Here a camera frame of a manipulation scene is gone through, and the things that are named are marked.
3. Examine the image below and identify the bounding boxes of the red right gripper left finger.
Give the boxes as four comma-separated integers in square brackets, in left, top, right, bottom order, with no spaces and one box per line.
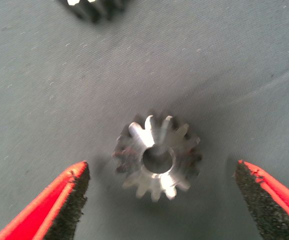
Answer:
[0,160,91,240]

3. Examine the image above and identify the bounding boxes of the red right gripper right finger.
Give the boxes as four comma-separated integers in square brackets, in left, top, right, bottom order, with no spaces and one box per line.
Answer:
[234,159,289,240]

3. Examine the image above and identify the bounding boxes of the steel planetary gear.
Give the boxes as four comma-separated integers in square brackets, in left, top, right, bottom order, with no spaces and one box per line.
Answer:
[111,111,203,203]
[58,0,127,23]

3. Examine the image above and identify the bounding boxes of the dark grey table cloth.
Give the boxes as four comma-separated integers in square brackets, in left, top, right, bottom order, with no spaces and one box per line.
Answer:
[0,0,289,240]

